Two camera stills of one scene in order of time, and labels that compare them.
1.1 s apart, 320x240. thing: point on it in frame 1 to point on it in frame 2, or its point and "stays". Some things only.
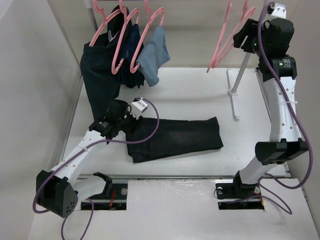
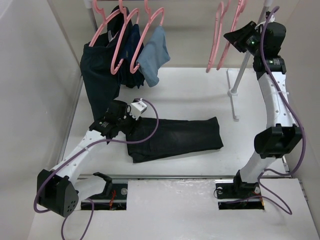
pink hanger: (228, 40) to (242, 4)
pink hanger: (101, 10) stays
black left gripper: (134, 122) stays
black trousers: (174, 137) stays
